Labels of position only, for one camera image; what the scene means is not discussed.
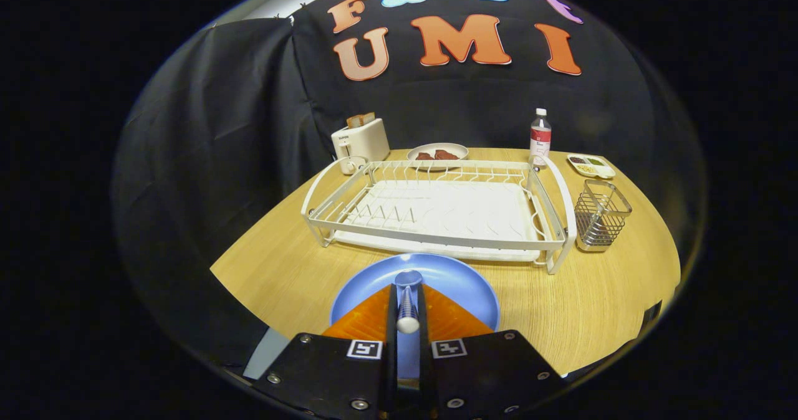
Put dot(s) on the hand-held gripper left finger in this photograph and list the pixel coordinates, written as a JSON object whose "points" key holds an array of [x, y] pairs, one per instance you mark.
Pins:
{"points": [[391, 345]]}

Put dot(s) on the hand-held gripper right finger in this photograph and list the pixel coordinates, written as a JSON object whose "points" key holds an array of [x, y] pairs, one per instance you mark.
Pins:
{"points": [[425, 345]]}

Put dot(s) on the blue plate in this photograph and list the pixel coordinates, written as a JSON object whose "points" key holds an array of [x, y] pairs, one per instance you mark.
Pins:
{"points": [[455, 273]]}

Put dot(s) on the round white plate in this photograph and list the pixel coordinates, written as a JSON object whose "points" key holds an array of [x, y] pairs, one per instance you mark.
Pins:
{"points": [[461, 149]]}

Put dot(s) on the white drip tray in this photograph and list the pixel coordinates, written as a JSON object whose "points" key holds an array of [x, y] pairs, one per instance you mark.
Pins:
{"points": [[461, 211]]}

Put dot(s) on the brown meat piece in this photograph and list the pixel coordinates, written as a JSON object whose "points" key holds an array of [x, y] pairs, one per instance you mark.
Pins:
{"points": [[446, 154], [424, 156]]}

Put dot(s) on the white toaster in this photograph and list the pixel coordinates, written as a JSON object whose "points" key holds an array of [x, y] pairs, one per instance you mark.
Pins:
{"points": [[368, 143]]}

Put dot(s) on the clear bottle with red label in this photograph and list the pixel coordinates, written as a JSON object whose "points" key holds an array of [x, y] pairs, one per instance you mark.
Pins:
{"points": [[540, 139]]}

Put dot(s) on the white divided snack tray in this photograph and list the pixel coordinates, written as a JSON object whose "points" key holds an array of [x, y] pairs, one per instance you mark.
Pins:
{"points": [[591, 172]]}

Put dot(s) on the black backdrop cloth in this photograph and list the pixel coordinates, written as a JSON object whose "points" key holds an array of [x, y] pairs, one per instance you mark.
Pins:
{"points": [[206, 158]]}

